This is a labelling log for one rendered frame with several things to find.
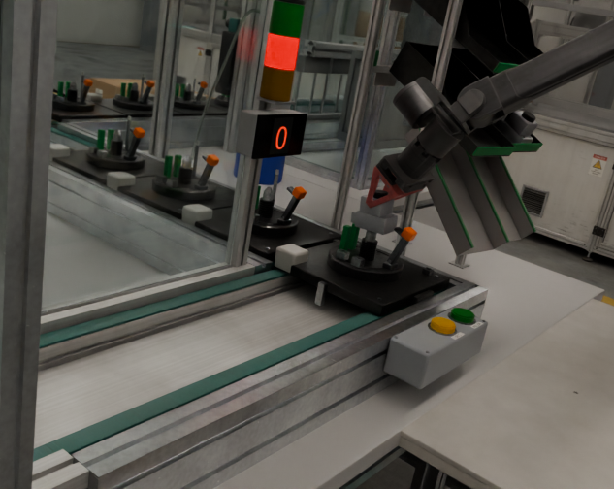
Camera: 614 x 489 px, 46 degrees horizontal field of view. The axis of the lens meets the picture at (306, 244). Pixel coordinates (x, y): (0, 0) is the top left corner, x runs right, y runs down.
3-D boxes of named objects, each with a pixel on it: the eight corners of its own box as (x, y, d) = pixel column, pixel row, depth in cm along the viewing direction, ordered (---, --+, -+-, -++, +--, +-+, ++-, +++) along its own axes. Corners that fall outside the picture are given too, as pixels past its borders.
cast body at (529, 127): (526, 149, 157) (545, 124, 153) (514, 149, 154) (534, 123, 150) (500, 125, 161) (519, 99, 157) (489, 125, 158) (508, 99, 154)
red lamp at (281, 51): (301, 70, 116) (306, 39, 114) (280, 69, 112) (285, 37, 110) (277, 64, 119) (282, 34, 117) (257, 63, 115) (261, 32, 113)
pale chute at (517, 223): (521, 239, 165) (536, 231, 162) (488, 244, 156) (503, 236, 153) (471, 132, 172) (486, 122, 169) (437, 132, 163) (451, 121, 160)
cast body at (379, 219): (396, 231, 132) (401, 193, 129) (383, 235, 128) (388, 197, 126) (358, 219, 136) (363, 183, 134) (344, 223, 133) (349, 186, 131)
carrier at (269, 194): (341, 244, 152) (352, 186, 148) (266, 264, 133) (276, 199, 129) (257, 210, 165) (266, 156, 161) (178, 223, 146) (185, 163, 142)
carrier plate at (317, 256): (448, 287, 138) (450, 277, 137) (380, 316, 119) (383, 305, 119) (347, 245, 151) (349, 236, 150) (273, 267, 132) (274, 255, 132)
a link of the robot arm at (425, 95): (489, 99, 113) (495, 114, 121) (445, 47, 116) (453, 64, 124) (428, 148, 116) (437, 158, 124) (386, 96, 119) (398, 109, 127)
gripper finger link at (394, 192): (349, 192, 128) (382, 157, 122) (371, 186, 133) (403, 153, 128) (371, 221, 126) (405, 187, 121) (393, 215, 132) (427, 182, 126)
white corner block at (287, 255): (307, 271, 133) (310, 250, 132) (291, 276, 130) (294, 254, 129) (287, 262, 136) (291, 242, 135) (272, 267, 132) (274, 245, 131)
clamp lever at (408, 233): (397, 265, 131) (418, 232, 127) (391, 267, 129) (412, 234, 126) (383, 252, 132) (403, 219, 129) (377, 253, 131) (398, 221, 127)
